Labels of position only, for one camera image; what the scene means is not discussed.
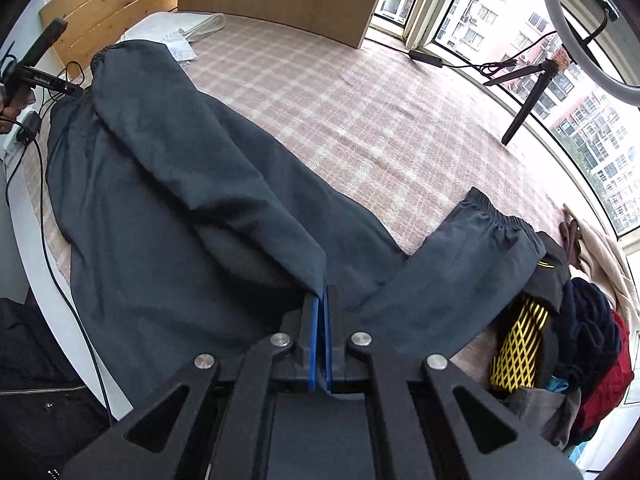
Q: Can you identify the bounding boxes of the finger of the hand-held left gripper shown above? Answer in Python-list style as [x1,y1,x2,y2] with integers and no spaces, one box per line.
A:
[14,18,69,67]

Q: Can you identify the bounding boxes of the beige garment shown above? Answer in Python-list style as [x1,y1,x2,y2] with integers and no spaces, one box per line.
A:
[560,203,640,331]

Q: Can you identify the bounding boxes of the black charger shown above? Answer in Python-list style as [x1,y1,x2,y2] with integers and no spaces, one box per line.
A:
[14,112,42,144]

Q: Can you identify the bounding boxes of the person's left hand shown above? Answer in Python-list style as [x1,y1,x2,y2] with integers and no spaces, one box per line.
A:
[0,91,37,135]

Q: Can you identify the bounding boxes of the thin black cable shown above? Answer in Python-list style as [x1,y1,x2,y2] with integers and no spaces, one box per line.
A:
[4,60,114,428]

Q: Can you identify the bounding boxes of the black gooseneck phone holder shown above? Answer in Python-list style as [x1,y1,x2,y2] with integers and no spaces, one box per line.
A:
[575,0,621,46]

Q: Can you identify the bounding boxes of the white ring light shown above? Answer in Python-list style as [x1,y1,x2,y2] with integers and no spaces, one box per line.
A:
[541,0,640,107]

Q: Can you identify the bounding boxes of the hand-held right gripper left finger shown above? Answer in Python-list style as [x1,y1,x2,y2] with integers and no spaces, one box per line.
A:
[62,292,321,480]

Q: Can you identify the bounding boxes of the slate blue garment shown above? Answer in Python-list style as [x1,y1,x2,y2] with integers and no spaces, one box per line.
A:
[44,40,547,406]

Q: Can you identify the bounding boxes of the black cable with inline controller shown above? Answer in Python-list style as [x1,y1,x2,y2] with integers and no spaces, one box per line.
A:
[407,30,558,83]

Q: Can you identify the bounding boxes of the white cloth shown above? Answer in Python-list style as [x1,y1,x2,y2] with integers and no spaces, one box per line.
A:
[117,11,227,67]

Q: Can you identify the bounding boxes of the black jacket with yellow stripes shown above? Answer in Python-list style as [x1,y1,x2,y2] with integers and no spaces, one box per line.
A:
[487,232,571,391]

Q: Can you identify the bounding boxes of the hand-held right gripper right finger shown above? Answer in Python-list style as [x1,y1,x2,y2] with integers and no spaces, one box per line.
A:
[321,285,585,480]

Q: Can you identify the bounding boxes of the orange pine wood board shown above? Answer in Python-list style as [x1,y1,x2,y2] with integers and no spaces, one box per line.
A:
[39,0,183,78]

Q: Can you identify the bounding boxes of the black tripod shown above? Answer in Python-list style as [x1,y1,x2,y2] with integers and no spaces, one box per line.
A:
[482,57,561,146]

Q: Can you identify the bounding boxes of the person's black jacket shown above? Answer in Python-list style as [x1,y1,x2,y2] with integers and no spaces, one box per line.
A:
[0,297,122,480]

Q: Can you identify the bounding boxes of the navy blue garment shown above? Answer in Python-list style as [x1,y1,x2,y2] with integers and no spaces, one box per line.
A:
[550,277,623,401]

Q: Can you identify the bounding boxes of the grey t-shirt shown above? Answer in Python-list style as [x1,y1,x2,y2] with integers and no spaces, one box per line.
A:
[500,385,583,453]

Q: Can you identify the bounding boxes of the red garment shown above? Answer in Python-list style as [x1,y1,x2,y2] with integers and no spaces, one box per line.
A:
[570,310,635,438]

